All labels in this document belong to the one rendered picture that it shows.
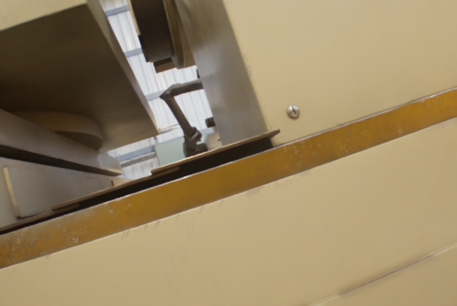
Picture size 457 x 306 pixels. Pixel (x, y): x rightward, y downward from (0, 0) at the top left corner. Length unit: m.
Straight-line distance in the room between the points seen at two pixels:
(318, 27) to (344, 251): 0.26
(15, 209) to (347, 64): 0.46
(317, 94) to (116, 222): 0.26
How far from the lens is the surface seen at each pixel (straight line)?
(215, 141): 2.90
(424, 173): 0.44
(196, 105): 10.92
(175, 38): 1.17
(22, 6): 0.59
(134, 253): 0.38
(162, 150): 6.91
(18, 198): 0.60
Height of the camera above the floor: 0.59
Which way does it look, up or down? 4 degrees up
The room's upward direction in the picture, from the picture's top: 18 degrees counter-clockwise
